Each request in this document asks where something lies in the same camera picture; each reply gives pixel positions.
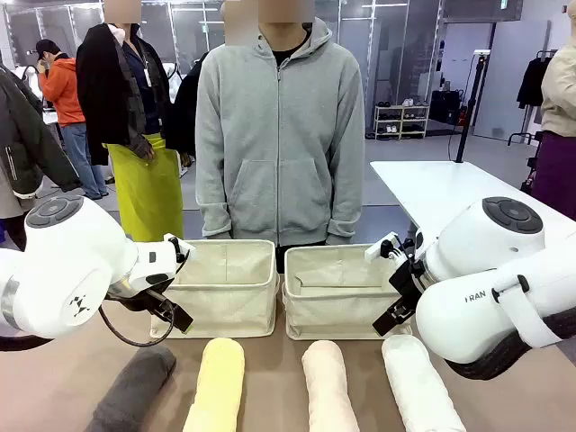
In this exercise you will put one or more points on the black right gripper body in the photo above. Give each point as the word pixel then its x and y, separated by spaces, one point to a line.
pixel 407 281

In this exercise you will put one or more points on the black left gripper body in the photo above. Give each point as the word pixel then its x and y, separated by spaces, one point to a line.
pixel 144 294

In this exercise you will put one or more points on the white towel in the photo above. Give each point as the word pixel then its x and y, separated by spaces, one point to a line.
pixel 418 387

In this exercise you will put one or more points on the yellow towel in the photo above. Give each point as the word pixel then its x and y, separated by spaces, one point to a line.
pixel 218 382

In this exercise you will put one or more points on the grey towel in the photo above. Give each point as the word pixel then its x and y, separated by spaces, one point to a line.
pixel 130 391

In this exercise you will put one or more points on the pink towel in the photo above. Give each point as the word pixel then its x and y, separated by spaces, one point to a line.
pixel 328 387

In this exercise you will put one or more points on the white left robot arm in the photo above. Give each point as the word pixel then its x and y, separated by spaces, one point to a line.
pixel 67 270

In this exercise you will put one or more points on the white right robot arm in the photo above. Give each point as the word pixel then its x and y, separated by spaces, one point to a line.
pixel 472 315

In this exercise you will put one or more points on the aproned person's hand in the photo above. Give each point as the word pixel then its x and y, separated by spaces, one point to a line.
pixel 148 151

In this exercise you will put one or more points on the cream fabric basket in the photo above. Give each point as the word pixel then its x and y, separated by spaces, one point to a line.
pixel 333 310
pixel 225 297

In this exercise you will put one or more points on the person with yellow apron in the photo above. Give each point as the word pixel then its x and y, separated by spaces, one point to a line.
pixel 144 189

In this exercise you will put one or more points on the white table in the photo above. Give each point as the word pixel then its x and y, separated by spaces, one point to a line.
pixel 450 184

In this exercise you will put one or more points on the wooden shoe rack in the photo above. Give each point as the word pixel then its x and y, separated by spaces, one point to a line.
pixel 402 121

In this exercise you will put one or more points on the black tripod pole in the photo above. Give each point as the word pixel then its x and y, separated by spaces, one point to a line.
pixel 468 112

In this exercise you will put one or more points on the black case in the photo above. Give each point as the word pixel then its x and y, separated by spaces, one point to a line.
pixel 445 105

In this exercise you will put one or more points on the person in grey hoodie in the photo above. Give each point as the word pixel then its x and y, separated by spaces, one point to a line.
pixel 279 148

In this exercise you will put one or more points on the black clothes rack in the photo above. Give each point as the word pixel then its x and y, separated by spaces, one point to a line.
pixel 524 137

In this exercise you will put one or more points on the person in dark green jacket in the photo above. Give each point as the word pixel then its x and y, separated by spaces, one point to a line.
pixel 22 144

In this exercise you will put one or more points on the person in purple skirt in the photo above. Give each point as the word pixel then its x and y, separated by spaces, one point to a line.
pixel 558 148

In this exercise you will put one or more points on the person in orange hoodie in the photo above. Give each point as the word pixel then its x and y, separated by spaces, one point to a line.
pixel 63 94

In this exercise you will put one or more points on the white humanoid robot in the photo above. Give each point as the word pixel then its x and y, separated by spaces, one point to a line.
pixel 173 78

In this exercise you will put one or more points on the black hanging garment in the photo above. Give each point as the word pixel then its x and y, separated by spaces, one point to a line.
pixel 531 85

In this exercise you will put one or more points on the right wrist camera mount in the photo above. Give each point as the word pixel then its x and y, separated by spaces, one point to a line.
pixel 382 248

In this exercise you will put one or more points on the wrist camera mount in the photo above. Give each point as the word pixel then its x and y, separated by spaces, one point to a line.
pixel 182 252
pixel 382 248

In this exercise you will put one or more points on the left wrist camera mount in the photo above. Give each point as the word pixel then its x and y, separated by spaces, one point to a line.
pixel 182 252

